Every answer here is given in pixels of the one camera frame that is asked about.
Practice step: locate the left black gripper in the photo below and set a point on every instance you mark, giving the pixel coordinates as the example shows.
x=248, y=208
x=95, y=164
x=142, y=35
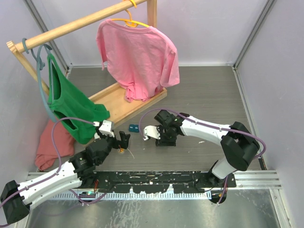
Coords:
x=122, y=143

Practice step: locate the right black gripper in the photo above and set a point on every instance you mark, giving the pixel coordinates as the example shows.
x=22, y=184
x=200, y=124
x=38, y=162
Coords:
x=164, y=142

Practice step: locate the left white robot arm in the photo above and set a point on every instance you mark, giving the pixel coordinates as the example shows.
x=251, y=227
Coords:
x=17, y=199

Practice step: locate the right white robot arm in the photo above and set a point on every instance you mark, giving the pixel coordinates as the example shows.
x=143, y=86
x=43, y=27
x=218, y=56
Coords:
x=238, y=144

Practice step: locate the teal pill box pair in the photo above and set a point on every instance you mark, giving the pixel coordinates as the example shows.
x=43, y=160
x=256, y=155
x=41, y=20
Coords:
x=133, y=128

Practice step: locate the green tank top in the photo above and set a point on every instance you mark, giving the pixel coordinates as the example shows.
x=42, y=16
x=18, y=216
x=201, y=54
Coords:
x=66, y=100

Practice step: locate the red folded cloth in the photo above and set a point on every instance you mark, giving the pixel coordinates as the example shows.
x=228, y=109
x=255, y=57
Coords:
x=46, y=153

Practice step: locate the pink t-shirt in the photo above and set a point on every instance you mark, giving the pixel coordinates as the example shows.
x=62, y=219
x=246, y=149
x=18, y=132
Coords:
x=142, y=60

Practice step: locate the grey-blue plastic hanger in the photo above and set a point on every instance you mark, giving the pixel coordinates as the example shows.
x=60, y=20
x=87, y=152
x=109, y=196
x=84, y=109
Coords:
x=39, y=66

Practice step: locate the yellow plastic hanger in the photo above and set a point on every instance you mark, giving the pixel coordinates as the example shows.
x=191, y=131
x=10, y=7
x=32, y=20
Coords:
x=130, y=22

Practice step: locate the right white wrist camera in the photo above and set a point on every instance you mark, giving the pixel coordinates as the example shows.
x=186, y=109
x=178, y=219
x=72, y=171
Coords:
x=151, y=132

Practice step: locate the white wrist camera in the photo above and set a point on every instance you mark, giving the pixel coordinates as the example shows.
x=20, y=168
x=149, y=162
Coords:
x=151, y=132
x=106, y=128

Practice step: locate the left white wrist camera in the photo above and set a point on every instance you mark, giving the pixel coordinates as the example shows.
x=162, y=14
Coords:
x=106, y=128

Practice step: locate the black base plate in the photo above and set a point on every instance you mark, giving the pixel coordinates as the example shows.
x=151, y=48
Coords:
x=149, y=181

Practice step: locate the white slotted cable duct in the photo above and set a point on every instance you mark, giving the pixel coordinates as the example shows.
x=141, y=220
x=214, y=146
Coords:
x=169, y=195

